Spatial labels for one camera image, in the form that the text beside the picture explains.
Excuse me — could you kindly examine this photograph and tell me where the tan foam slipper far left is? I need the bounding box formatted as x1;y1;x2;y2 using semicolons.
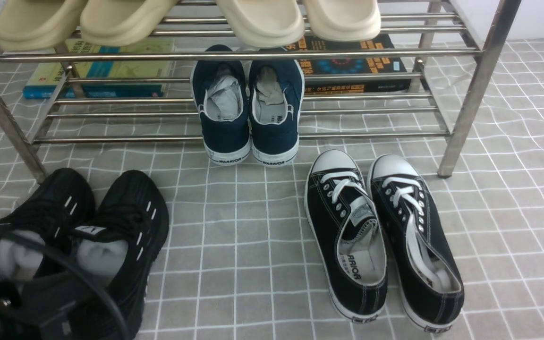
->
0;0;87;51

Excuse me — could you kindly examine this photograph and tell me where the silver metal shoe rack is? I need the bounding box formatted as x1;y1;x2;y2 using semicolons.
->
0;0;521;181

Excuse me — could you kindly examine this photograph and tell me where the black canvas sneaker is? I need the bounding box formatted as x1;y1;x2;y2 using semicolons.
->
304;149;387;323
367;153;465;333

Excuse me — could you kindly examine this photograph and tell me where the black canvas sneaker right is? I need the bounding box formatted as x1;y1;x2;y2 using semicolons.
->
367;153;465;333

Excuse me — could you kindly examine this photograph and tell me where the navy canvas shoe left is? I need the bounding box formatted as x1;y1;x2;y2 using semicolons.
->
190;60;251;166

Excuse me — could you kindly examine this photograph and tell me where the cream foam slipper right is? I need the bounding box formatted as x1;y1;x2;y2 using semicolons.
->
303;0;382;42

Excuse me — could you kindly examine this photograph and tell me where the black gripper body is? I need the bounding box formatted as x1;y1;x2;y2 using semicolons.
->
0;273;95;340

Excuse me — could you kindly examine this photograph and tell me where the green and blue book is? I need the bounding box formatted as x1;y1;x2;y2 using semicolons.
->
22;37;175;99

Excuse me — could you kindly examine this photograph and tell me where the grey checked floor cloth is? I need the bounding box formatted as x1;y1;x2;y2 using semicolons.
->
0;36;544;340

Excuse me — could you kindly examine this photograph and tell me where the black knit sneaker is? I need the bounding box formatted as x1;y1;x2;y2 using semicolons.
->
69;170;169;339
0;168;95;281

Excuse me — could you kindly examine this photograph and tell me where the cream foam slipper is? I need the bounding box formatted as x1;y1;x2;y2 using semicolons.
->
215;0;305;48
303;0;382;42

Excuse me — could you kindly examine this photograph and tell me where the tan foam slipper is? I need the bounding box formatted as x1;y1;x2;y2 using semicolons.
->
79;0;179;47
0;0;87;51

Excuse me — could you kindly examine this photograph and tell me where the navy canvas shoe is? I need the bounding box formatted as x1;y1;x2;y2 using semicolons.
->
248;59;305;167
190;60;251;166

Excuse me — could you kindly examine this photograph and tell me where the black book orange text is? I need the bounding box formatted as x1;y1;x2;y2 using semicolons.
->
285;34;412;95

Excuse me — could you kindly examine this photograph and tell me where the black cable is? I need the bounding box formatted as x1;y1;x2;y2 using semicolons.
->
0;222;129;340

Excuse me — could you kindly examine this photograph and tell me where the black canvas sneaker left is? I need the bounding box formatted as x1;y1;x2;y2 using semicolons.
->
304;149;387;323

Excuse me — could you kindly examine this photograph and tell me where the navy canvas shoe right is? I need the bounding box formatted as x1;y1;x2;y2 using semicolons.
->
248;59;305;167

